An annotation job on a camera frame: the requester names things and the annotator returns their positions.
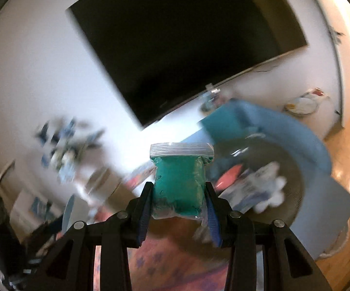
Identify blue fabric storage basket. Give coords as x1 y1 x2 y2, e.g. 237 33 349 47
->
201 99 350 259

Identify blue white artificial flowers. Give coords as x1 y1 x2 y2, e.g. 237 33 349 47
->
34 118 105 184

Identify floral orange table cloth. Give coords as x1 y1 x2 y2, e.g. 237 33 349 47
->
93 160 267 291

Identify white plush toy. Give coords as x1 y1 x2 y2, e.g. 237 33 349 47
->
218 162 287 213

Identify green putty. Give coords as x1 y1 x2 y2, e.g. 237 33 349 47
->
150 143 215 220

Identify black wall television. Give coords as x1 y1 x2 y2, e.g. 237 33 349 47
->
69 0 307 126

